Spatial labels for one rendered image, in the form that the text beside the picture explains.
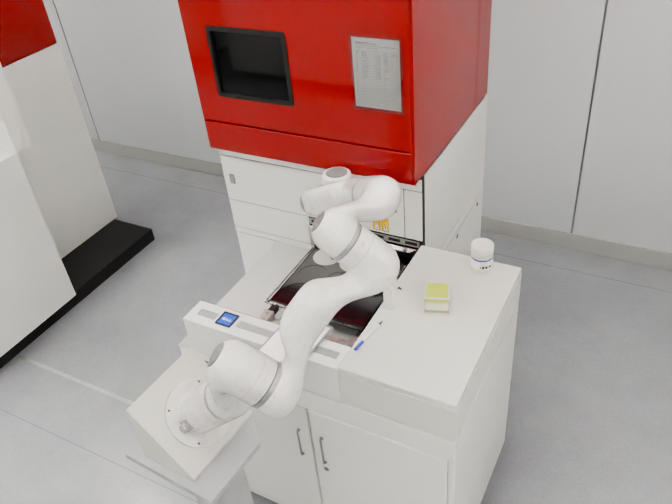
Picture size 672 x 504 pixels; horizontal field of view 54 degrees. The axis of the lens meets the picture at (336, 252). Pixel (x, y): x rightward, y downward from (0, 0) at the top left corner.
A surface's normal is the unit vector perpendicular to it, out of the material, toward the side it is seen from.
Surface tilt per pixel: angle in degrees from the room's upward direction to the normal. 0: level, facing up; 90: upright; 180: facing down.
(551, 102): 90
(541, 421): 0
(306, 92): 90
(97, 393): 0
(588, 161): 90
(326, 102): 90
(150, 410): 45
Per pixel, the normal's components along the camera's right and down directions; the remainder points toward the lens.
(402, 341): -0.09, -0.80
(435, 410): -0.47, 0.56
